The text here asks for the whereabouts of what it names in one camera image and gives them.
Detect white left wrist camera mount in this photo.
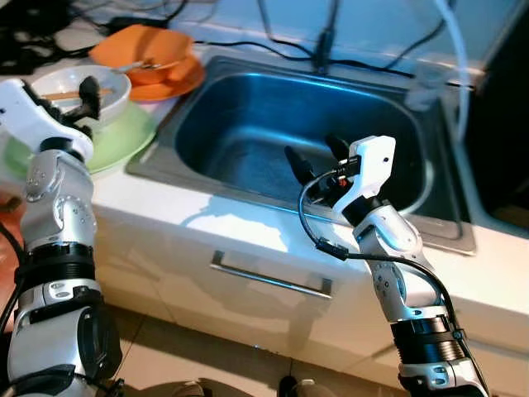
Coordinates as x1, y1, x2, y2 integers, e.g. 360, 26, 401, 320
0, 79, 83, 154

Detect small black power adapter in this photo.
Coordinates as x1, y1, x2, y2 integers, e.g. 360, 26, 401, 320
103, 15, 166, 34

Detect metal spoon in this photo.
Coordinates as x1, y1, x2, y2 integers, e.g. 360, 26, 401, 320
116, 56, 166, 74

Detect white flexible hose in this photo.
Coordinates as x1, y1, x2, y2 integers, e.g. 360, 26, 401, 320
430, 0, 472, 146

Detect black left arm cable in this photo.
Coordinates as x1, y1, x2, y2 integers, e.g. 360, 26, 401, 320
0, 219, 30, 390

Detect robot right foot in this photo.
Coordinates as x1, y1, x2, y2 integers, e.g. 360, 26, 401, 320
277, 376, 340, 397

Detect metal sink faucet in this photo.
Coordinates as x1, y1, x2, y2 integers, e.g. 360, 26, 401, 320
310, 0, 344, 71

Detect orange plate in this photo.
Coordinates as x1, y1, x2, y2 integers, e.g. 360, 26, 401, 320
124, 54, 206, 103

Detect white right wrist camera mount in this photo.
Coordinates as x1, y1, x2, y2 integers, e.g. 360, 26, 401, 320
339, 135, 398, 220

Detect white ribbed bowl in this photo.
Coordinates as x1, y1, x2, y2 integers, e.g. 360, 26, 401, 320
29, 65, 133, 129

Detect orange square bowl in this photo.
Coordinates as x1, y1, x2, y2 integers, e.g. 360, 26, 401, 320
88, 23, 195, 84

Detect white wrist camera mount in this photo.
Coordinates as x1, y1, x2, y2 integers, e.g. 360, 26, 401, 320
0, 79, 83, 154
339, 135, 398, 220

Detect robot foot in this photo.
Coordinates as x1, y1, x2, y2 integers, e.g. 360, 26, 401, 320
124, 379, 207, 397
277, 376, 340, 397

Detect large black power adapter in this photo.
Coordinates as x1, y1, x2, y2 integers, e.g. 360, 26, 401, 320
0, 0, 75, 30

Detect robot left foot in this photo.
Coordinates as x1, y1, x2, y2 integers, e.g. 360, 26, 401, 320
124, 379, 207, 397

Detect white kitchen cabinet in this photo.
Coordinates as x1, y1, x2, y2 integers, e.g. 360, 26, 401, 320
83, 198, 529, 397

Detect black power cable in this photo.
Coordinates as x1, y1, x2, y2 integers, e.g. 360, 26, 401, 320
190, 37, 319, 67
331, 17, 451, 79

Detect wooden chopsticks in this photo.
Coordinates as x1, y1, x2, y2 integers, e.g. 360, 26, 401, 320
41, 87, 117, 102

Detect stainless steel kitchen sink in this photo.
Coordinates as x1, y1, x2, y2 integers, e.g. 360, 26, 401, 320
126, 54, 479, 256

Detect black appliance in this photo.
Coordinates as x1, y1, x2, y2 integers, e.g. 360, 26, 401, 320
463, 0, 529, 241

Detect light green plate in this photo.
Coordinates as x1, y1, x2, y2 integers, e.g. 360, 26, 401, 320
0, 99, 158, 176

